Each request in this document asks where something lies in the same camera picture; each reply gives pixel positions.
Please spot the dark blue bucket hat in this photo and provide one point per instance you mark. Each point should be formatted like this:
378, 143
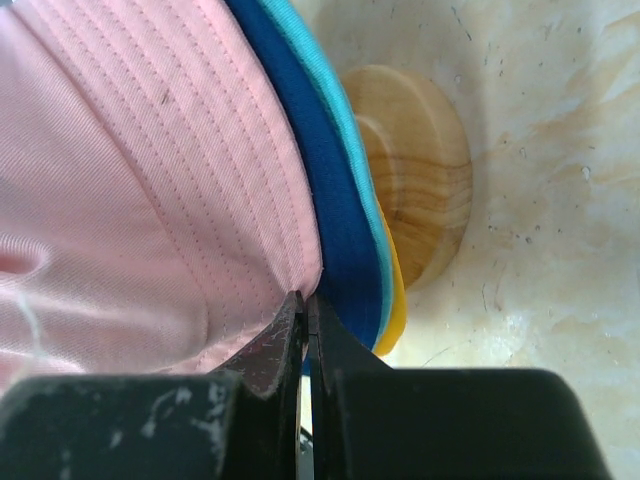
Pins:
351, 276

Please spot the wooden hat stand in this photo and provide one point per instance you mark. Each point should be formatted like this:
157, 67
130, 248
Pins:
420, 162

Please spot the pink hat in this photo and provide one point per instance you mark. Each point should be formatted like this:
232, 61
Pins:
155, 210

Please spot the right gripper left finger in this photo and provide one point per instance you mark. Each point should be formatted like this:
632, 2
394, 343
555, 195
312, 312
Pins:
263, 440

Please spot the turquoise bucket hat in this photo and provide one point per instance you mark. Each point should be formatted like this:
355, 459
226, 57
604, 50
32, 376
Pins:
326, 82

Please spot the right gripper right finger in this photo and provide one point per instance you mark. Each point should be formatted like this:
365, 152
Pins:
340, 367

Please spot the orange bucket hat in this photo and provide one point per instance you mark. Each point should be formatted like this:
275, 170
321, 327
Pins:
396, 325

